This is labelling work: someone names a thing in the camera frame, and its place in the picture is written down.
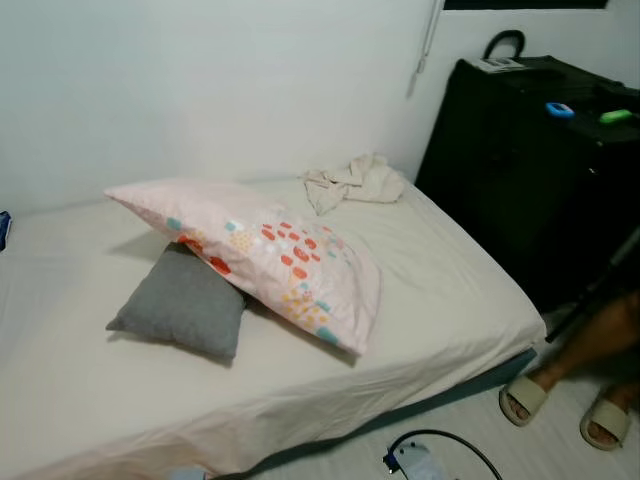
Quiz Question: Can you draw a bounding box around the crumpled beige cloth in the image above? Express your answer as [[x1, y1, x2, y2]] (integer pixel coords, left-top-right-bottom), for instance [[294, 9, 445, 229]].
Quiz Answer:
[[298, 153, 407, 216]]

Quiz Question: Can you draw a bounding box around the black pole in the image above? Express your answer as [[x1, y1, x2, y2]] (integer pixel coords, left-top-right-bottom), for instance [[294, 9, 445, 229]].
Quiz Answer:
[[545, 228, 640, 344]]

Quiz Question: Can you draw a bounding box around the person's bare leg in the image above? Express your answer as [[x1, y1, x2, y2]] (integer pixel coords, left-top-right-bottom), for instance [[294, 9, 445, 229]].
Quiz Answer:
[[528, 290, 640, 397]]

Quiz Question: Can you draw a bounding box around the black suitcase handle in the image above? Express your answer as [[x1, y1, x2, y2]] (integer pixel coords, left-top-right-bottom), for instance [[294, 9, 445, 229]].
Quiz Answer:
[[484, 29, 527, 61]]

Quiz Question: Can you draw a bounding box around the bed with cream sheet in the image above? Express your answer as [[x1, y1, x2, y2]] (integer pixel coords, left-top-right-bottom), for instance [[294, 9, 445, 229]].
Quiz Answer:
[[0, 175, 548, 480]]

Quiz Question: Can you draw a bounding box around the large black suitcase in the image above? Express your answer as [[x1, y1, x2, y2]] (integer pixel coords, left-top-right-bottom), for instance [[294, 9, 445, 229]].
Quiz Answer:
[[415, 55, 640, 312]]

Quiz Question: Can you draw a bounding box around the beige slide sandal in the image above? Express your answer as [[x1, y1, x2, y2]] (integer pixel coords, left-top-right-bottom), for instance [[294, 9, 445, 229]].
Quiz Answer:
[[580, 385, 634, 451], [499, 375, 550, 428]]

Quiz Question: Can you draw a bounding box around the grey square cushion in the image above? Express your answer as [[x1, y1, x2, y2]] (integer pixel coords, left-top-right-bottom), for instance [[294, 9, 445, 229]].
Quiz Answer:
[[106, 241, 248, 361]]

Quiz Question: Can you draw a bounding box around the white luggage tag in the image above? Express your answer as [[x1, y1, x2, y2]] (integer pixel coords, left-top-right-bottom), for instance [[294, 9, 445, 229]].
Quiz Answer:
[[476, 57, 525, 73]]

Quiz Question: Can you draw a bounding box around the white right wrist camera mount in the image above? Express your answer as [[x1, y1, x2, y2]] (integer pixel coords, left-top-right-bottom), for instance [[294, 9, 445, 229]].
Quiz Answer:
[[385, 441, 443, 480]]

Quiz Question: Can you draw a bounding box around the dark window frame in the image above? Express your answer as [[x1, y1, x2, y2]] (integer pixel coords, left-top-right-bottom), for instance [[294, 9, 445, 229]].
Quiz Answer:
[[443, 0, 609, 11]]

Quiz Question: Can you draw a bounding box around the pink patterned pillow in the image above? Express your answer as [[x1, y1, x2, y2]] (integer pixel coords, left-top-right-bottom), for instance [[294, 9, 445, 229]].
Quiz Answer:
[[104, 178, 382, 358]]

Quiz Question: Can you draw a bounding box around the white blind wand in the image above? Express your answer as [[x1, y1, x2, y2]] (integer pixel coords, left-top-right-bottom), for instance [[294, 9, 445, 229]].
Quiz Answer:
[[406, 0, 442, 99]]

